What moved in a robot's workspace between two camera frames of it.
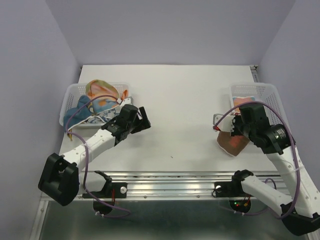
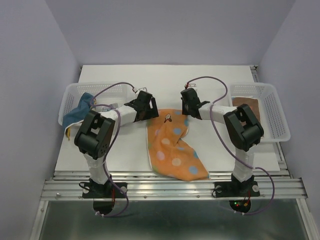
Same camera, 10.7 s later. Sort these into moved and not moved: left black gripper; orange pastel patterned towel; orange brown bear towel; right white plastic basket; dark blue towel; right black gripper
Moved: orange pastel patterned towel; right black gripper; orange brown bear towel; left black gripper
Not moved: right white plastic basket; dark blue towel
